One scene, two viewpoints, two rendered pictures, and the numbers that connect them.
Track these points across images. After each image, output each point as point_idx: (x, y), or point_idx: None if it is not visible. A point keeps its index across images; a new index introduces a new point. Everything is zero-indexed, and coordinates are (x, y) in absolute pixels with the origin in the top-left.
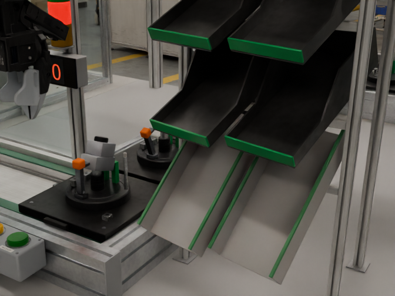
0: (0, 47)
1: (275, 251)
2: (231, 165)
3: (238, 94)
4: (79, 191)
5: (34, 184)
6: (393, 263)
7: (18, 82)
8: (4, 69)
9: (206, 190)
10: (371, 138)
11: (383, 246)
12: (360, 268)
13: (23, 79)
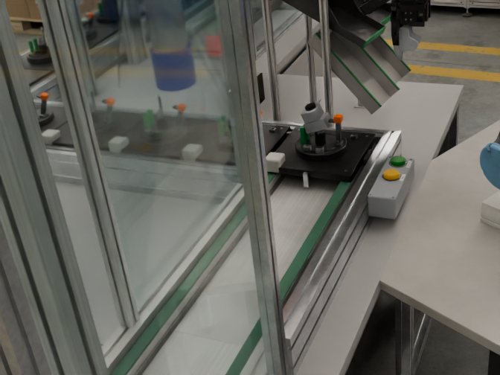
0: (428, 4)
1: (388, 70)
2: (347, 56)
3: (338, 13)
4: (341, 138)
5: (275, 211)
6: (306, 94)
7: (400, 38)
8: (428, 18)
9: (357, 75)
10: (310, 21)
11: (287, 97)
12: (317, 100)
13: (412, 27)
